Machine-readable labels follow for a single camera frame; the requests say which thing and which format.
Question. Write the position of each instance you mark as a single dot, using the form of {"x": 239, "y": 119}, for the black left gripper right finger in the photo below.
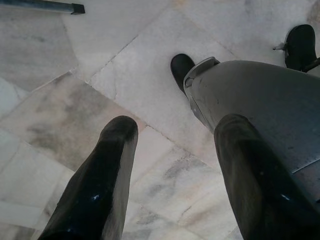
{"x": 255, "y": 190}

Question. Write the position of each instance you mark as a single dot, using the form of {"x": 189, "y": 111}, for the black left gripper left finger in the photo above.
{"x": 100, "y": 180}

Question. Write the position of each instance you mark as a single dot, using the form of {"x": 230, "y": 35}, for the silver clothes rack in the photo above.
{"x": 50, "y": 6}

